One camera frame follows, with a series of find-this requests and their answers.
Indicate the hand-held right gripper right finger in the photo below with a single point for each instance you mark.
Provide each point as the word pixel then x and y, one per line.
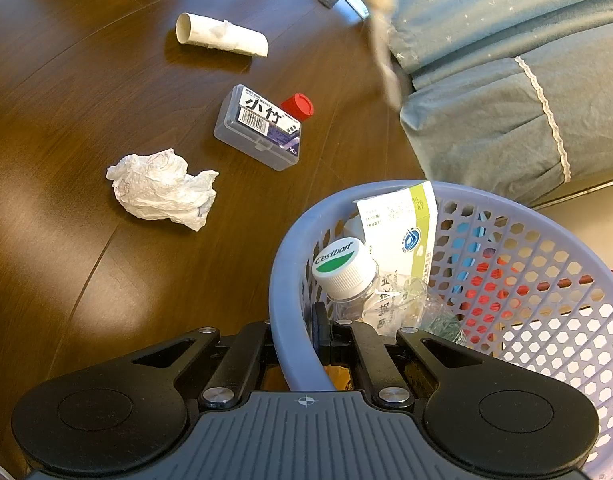
pixel 319 325

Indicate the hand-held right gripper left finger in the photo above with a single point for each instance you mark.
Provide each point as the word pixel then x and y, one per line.
pixel 256 340

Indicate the blue plastic mesh basket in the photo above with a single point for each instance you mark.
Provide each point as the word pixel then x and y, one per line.
pixel 291 310

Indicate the orange snack packet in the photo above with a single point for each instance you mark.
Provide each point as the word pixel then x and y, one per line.
pixel 339 377

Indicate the clear plastic bottle white cap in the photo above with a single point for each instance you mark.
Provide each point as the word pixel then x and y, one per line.
pixel 344 270

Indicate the white and green carton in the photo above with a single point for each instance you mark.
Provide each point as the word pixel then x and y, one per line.
pixel 401 230

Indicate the white tissue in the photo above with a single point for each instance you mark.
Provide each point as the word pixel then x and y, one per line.
pixel 156 190

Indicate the clear plastic box with label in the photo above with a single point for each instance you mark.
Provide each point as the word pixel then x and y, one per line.
pixel 256 130

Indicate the red bottle cap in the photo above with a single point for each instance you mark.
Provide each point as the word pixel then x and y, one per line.
pixel 297 106

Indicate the cardboard tube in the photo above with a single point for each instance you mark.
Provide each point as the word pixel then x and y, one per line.
pixel 221 35

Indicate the blue dustpan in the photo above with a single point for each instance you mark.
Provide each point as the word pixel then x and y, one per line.
pixel 479 234

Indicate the blue lace-trimmed bed skirt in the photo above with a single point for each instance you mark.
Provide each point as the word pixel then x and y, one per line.
pixel 486 125

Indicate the blue star-print bedspread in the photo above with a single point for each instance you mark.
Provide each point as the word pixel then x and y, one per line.
pixel 486 10

